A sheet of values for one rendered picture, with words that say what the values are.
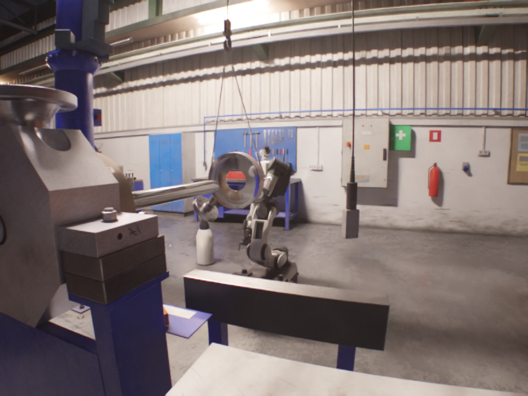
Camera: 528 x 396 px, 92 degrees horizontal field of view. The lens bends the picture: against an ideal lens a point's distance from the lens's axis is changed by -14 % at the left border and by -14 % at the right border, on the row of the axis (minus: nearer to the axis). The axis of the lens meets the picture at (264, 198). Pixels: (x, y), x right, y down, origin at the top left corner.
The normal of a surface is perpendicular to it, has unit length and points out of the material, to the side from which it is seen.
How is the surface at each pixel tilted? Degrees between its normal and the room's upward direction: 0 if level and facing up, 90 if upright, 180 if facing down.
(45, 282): 90
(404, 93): 90
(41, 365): 90
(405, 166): 90
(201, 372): 0
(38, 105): 128
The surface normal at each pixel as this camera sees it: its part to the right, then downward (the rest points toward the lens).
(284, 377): 0.00, -0.99
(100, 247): 0.94, 0.04
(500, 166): -0.36, 0.12
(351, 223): 0.24, 0.13
